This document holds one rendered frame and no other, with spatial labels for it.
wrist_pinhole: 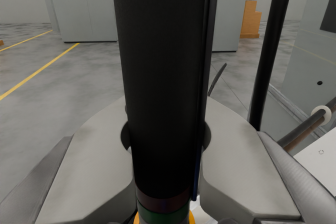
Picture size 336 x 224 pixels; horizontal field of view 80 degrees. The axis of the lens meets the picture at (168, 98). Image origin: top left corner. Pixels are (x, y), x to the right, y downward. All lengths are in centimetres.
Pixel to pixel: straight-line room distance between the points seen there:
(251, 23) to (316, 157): 788
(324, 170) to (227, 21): 549
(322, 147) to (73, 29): 742
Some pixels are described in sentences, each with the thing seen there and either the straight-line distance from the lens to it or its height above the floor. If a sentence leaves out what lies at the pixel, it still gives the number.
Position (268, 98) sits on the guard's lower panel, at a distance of 149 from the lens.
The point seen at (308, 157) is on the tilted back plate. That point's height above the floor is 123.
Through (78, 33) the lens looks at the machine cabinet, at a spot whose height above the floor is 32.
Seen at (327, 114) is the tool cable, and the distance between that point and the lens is 39.
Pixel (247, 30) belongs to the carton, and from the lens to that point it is 833.
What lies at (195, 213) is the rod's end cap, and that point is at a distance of 20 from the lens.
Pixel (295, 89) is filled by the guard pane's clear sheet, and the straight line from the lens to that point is 128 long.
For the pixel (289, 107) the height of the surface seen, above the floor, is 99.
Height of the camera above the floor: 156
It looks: 28 degrees down
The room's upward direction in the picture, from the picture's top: straight up
